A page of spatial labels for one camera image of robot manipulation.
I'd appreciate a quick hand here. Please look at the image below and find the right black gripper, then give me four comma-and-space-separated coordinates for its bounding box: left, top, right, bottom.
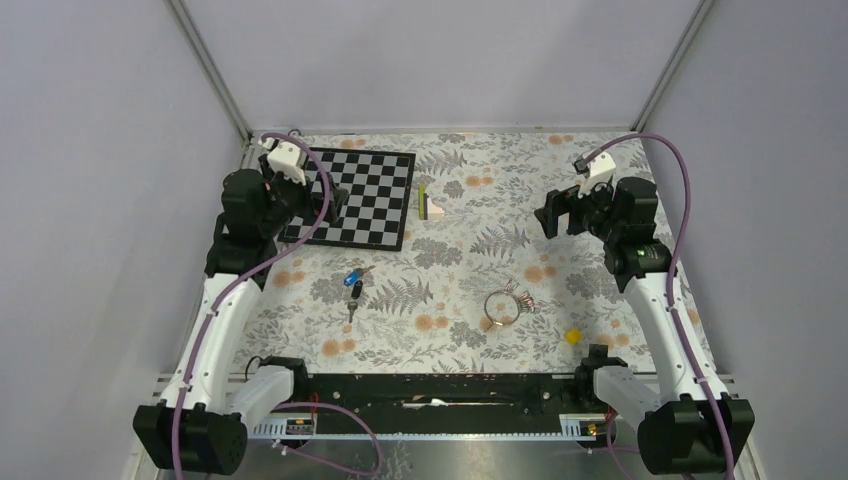
533, 174, 622, 244

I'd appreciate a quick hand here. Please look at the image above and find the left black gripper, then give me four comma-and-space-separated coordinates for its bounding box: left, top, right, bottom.
259, 154, 347, 236

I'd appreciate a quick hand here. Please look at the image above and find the metal keyring with keys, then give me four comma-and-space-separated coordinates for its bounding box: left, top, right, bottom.
483, 280, 538, 327

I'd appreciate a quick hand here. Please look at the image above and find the blue tag key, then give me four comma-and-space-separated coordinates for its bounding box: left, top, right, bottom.
343, 266, 373, 287

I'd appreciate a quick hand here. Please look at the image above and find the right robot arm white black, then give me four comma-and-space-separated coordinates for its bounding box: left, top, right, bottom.
534, 177, 755, 478

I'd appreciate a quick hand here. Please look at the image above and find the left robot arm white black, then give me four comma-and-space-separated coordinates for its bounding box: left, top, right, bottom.
132, 156, 337, 479

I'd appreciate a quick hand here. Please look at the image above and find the black white chessboard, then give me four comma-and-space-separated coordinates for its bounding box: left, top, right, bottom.
307, 148, 416, 252

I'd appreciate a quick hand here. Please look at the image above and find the green white small block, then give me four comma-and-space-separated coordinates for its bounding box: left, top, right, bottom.
418, 184, 445, 221

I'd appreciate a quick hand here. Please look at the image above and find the floral patterned mat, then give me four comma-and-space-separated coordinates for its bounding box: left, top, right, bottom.
232, 132, 654, 373

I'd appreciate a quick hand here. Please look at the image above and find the yellow small cube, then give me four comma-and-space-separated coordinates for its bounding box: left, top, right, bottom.
563, 329, 582, 346

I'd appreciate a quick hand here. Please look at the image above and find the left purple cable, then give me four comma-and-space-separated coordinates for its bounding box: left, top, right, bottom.
170, 132, 333, 480

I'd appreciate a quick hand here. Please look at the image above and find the purple cable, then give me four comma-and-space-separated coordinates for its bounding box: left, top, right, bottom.
170, 132, 333, 480
582, 133, 737, 480

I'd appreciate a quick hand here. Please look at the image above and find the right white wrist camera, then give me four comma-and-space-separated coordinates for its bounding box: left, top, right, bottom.
573, 150, 616, 197

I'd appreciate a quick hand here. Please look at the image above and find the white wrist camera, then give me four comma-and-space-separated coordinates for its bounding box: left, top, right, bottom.
573, 150, 616, 197
267, 142, 308, 186

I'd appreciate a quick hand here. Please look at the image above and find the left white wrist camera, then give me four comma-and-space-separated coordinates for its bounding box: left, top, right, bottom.
267, 142, 308, 186

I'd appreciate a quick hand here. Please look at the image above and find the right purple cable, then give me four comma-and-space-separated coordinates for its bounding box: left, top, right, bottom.
582, 133, 737, 480

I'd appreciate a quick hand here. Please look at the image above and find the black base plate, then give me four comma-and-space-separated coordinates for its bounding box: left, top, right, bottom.
279, 373, 611, 431

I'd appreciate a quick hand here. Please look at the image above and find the white slotted cable duct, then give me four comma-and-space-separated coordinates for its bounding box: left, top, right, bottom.
248, 411, 605, 441

